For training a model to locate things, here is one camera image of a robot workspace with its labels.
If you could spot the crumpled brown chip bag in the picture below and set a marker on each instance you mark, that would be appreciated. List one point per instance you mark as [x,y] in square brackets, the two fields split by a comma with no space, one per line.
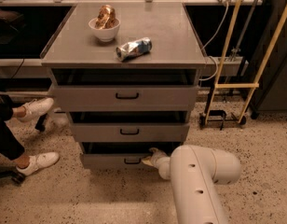
[106,18]

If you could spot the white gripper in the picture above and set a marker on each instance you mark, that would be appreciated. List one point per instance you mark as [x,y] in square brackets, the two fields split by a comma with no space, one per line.
[157,160]

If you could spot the white sneaker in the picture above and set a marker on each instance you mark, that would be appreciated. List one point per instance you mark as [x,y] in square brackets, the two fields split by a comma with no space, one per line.
[36,108]
[39,162]

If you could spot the grey drawer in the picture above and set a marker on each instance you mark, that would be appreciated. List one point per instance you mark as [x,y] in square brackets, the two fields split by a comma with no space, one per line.
[126,98]
[97,155]
[138,132]

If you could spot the crushed silver blue can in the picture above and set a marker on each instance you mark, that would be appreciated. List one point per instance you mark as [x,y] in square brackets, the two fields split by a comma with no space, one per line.
[134,49]

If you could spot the grey drawer cabinet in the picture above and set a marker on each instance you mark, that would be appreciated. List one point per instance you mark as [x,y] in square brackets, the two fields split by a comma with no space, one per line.
[78,58]

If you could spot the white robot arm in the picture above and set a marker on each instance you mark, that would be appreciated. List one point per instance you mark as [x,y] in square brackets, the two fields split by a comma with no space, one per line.
[193,171]

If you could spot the lower white sneaker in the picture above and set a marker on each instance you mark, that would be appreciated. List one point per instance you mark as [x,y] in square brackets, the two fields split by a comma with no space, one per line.
[39,162]

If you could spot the upper white sneaker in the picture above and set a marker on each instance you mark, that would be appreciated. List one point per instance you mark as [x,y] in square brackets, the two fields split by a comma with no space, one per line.
[36,108]

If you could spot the person's black trouser legs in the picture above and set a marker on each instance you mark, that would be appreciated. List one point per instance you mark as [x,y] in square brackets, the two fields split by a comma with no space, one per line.
[10,147]

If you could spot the white ceramic bowl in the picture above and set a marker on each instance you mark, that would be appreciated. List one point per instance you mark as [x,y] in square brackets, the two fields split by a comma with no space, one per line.
[105,35]

